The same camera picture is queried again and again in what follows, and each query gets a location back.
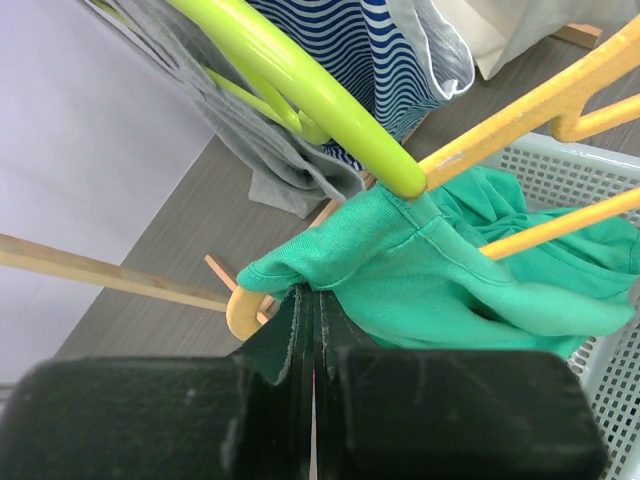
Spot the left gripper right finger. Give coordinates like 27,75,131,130
313,293,608,479

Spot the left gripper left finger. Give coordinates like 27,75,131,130
1,286,314,479

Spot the green tank top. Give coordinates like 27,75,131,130
237,167,639,358

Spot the yellow hanger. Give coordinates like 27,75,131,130
225,12,640,342

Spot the grey tank top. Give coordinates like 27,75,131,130
91,1,365,218

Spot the lime green hanger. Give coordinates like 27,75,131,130
97,1,426,198

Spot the blue striped tank top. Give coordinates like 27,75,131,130
244,0,476,171

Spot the white tank top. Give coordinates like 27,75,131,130
422,0,640,81

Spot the wooden clothes rack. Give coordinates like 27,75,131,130
0,22,604,326

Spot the white centre basket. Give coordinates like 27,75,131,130
483,133,639,479

